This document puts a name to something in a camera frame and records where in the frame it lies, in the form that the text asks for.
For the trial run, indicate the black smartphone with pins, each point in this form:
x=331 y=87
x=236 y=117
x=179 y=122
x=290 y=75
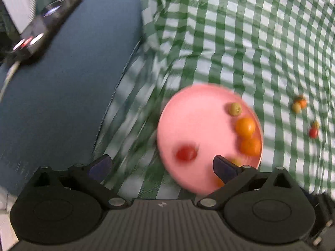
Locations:
x=47 y=23

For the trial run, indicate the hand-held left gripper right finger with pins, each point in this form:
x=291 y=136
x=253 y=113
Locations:
x=224 y=170

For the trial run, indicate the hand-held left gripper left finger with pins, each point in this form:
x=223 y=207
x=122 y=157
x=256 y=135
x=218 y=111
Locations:
x=100 y=167

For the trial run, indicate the white door frame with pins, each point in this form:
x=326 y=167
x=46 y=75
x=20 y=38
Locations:
x=13 y=5

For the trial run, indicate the red cherry tomato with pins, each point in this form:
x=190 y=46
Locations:
x=313 y=132
x=186 y=153

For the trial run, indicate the pink plate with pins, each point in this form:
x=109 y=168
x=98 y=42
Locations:
x=199 y=120

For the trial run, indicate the small stemmed mandarin orange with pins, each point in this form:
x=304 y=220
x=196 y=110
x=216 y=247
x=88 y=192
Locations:
x=303 y=102

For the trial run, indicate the green white checked tablecloth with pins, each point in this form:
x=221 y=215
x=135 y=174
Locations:
x=235 y=31

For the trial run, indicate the blue denim sofa armrest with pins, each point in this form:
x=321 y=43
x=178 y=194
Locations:
x=78 y=83

